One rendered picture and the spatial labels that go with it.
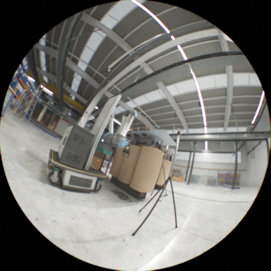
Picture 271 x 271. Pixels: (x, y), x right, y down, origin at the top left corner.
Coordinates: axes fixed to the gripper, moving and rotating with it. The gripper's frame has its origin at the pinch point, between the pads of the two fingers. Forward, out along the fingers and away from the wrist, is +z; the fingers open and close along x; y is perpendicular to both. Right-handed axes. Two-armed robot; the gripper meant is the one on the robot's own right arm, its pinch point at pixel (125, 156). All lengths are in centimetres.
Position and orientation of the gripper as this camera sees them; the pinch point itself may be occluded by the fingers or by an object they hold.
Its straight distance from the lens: 183.0
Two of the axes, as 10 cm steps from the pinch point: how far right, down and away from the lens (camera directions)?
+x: 8.2, 2.3, -5.2
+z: -2.1, 9.7, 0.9
